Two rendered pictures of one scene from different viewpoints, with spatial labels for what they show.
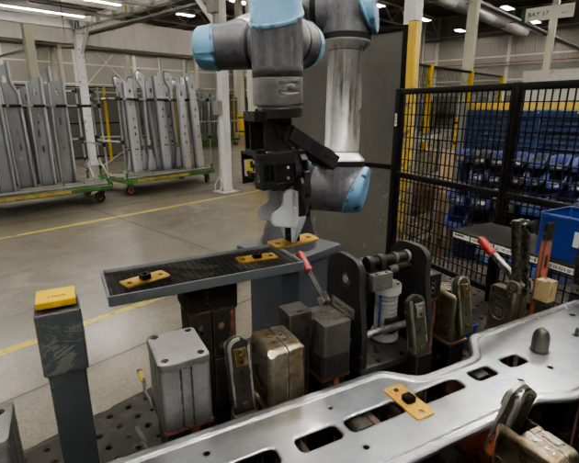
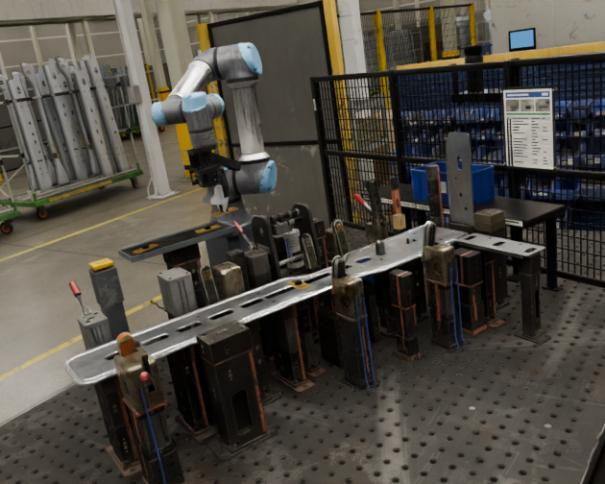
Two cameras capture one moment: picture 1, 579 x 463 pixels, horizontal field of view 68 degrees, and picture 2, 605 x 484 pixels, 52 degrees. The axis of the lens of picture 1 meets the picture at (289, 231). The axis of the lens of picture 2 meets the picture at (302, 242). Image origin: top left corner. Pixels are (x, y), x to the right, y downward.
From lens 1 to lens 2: 1.22 m
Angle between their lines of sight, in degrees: 4
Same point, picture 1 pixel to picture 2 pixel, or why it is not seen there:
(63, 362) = (111, 298)
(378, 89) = (306, 65)
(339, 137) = (249, 144)
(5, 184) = not seen: outside the picture
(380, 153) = not seen: hidden behind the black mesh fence
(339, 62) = (239, 96)
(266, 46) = (193, 120)
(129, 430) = not seen: hidden behind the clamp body
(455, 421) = (320, 286)
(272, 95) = (200, 141)
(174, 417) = (179, 307)
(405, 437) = (293, 295)
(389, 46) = (308, 22)
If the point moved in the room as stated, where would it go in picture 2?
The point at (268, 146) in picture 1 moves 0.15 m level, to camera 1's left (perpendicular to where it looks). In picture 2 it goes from (203, 165) to (152, 174)
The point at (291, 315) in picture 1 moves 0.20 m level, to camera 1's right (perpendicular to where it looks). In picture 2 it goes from (232, 254) to (293, 244)
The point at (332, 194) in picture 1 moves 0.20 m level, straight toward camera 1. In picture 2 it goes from (251, 182) to (247, 194)
